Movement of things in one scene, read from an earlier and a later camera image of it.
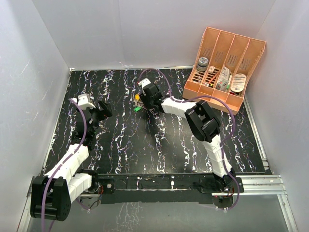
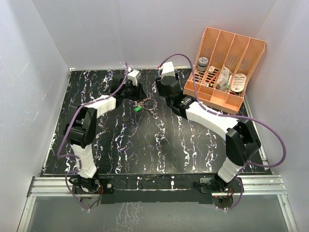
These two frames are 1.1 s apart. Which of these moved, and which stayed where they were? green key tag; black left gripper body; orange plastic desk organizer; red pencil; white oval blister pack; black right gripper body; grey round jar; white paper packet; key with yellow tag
Moved: black right gripper body; key with yellow tag; black left gripper body
Stayed: white paper packet; green key tag; red pencil; white oval blister pack; grey round jar; orange plastic desk organizer
